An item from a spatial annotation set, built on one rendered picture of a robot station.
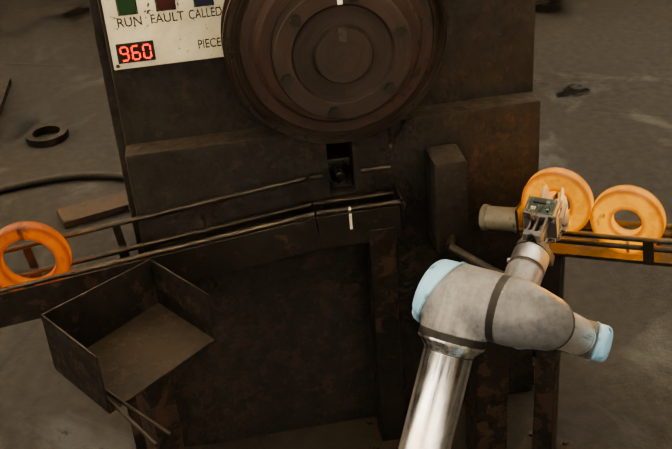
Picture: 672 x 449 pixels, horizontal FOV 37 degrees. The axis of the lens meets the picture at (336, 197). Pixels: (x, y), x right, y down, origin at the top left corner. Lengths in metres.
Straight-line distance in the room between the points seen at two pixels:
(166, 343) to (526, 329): 0.80
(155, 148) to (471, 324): 0.93
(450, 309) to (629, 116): 2.81
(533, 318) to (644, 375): 1.32
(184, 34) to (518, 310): 0.98
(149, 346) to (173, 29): 0.67
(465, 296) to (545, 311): 0.13
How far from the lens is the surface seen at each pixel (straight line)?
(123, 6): 2.16
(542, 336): 1.65
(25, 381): 3.11
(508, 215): 2.25
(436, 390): 1.68
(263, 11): 2.01
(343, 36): 1.97
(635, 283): 3.28
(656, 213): 2.16
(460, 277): 1.66
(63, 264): 2.31
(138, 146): 2.29
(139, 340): 2.12
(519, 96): 2.38
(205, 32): 2.18
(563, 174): 2.17
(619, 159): 4.01
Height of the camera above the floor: 1.84
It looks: 29 degrees down
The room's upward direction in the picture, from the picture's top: 5 degrees counter-clockwise
